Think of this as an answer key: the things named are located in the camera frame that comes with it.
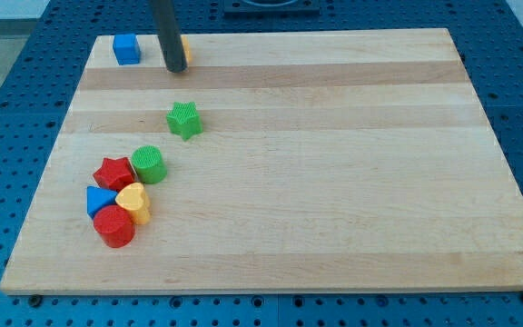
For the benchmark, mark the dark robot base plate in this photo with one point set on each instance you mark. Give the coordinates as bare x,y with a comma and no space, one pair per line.
269,7

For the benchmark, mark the wooden board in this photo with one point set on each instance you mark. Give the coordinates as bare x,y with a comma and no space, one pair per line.
339,161

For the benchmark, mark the green star block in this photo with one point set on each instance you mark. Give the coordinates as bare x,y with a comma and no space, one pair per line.
184,120

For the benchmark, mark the blue triangle block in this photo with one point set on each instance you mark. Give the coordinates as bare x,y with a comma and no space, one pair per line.
97,198

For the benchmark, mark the yellow hexagon block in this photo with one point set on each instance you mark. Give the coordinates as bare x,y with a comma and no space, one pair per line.
186,49

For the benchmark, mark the yellow heart block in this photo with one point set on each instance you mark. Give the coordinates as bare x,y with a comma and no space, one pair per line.
134,199

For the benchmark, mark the red cylinder block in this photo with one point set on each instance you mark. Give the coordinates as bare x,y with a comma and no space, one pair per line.
114,225

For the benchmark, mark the red star block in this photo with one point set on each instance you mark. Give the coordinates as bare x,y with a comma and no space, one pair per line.
114,174

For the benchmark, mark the green cylinder block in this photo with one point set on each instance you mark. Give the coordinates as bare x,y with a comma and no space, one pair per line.
148,164

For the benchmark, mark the blue cube block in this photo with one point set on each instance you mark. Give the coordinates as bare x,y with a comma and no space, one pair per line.
126,49

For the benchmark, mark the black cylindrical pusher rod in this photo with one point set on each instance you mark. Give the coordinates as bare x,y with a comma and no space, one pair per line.
169,35

